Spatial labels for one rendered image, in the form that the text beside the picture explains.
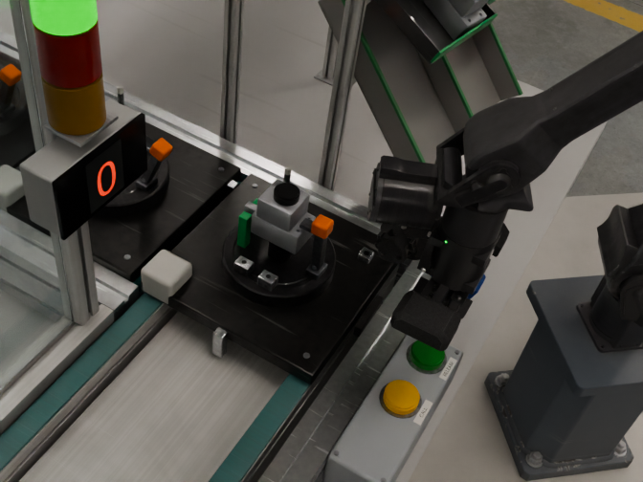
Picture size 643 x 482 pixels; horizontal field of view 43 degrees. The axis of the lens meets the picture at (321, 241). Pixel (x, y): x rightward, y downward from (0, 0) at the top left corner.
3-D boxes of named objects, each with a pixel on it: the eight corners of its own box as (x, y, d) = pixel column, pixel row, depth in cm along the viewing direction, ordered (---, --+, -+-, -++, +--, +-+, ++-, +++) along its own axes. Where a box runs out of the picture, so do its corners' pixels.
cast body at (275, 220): (314, 233, 99) (321, 191, 94) (295, 255, 96) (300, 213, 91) (255, 204, 102) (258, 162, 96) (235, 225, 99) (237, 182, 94)
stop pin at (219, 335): (227, 351, 98) (228, 331, 95) (221, 359, 97) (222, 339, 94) (217, 346, 98) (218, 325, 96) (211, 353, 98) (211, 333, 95)
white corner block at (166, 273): (193, 284, 101) (193, 262, 98) (170, 308, 98) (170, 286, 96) (163, 268, 103) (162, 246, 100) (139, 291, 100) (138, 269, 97)
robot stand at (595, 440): (631, 467, 101) (704, 375, 87) (521, 482, 98) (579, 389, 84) (584, 368, 111) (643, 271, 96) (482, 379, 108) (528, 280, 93)
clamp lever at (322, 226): (328, 264, 99) (335, 219, 94) (320, 274, 98) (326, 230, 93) (302, 251, 101) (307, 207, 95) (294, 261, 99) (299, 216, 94)
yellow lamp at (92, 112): (118, 115, 74) (115, 69, 70) (79, 143, 71) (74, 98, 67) (75, 93, 75) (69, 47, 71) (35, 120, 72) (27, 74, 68)
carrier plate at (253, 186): (402, 257, 109) (405, 247, 107) (310, 385, 93) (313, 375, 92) (250, 183, 115) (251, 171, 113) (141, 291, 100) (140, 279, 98)
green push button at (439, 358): (447, 358, 98) (451, 347, 97) (432, 381, 95) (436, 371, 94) (416, 341, 99) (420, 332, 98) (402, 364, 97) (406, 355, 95)
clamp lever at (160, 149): (157, 179, 107) (174, 146, 101) (147, 187, 105) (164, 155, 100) (136, 161, 107) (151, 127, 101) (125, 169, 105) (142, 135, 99)
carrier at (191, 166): (240, 178, 115) (245, 106, 106) (130, 285, 100) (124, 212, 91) (104, 111, 122) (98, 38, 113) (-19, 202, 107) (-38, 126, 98)
